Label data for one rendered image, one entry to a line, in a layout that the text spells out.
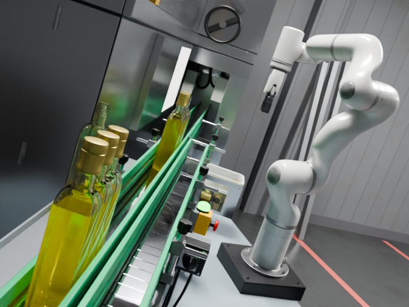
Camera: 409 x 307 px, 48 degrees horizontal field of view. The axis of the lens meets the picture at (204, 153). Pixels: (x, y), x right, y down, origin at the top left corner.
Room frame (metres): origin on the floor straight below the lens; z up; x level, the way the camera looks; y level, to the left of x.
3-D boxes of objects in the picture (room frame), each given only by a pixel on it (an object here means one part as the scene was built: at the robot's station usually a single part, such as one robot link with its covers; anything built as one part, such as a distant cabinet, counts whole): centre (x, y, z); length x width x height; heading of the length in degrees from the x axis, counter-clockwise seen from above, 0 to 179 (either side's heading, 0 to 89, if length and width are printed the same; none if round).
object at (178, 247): (0.82, -0.03, 1.11); 0.07 x 0.04 x 0.13; 89
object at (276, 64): (1.82, -0.17, 1.53); 0.09 x 0.08 x 0.03; 0
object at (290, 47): (1.82, -0.17, 1.61); 0.09 x 0.08 x 0.13; 125
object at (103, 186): (0.65, 0.14, 1.19); 0.06 x 0.06 x 0.28; 89
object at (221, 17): (2.69, 0.14, 1.66); 0.21 x 0.05 x 0.21; 89
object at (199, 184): (1.28, -0.04, 1.11); 0.07 x 0.04 x 0.13; 89
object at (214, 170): (1.99, -0.10, 0.97); 0.22 x 0.17 x 0.09; 89
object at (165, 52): (2.02, 0.26, 1.32); 0.90 x 0.03 x 0.34; 179
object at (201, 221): (1.45, -0.06, 0.96); 0.07 x 0.07 x 0.07; 89
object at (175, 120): (1.57, 0.13, 1.16); 0.06 x 0.06 x 0.21; 0
